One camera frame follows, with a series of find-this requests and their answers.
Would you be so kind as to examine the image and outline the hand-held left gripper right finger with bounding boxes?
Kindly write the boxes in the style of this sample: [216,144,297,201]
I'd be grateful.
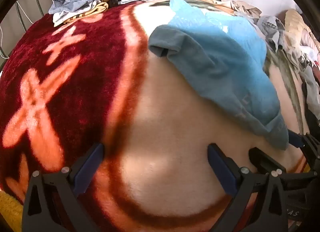
[207,143,288,232]

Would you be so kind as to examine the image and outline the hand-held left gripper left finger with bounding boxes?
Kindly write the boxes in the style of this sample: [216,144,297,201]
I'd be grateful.
[22,143,104,232]

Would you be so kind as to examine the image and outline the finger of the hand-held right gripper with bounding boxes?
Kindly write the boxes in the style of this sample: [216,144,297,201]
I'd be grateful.
[249,147,309,189]
[287,129,320,172]

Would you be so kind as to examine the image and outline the blue pants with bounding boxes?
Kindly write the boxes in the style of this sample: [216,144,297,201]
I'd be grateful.
[148,0,290,150]

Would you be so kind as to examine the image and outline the red floral printed blanket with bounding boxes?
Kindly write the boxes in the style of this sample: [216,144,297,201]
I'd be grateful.
[0,0,310,232]

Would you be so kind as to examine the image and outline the yellow fluffy cloth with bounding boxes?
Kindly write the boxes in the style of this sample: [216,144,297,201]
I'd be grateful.
[0,191,23,232]

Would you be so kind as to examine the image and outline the pile of unfolded clothes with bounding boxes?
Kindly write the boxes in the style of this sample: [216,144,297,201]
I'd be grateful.
[217,0,320,122]

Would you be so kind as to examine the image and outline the beige quilted jacket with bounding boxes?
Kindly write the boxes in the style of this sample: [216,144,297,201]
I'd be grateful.
[284,9,320,55]

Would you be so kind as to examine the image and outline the white folded garment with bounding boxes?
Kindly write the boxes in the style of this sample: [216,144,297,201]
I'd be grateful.
[52,7,75,27]

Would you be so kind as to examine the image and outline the yellow striped folded garment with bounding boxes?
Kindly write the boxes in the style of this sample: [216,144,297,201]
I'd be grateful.
[64,2,109,24]

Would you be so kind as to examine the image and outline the white cable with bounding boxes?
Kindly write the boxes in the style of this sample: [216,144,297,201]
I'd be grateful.
[15,0,33,24]

